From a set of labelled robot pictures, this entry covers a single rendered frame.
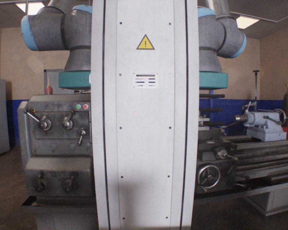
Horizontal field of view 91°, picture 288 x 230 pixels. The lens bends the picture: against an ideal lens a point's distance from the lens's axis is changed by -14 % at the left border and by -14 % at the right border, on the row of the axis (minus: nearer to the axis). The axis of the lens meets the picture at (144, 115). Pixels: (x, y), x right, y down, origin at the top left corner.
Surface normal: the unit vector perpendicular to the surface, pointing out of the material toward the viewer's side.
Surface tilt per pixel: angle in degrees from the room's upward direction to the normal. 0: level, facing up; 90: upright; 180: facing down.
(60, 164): 32
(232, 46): 125
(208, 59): 70
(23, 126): 90
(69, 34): 119
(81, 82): 90
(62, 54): 90
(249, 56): 90
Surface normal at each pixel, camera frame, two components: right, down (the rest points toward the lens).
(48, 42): 0.11, 0.81
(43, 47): 0.07, 0.95
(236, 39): 0.44, 0.17
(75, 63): -0.13, -0.25
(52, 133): 0.13, 0.09
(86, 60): 0.29, -0.26
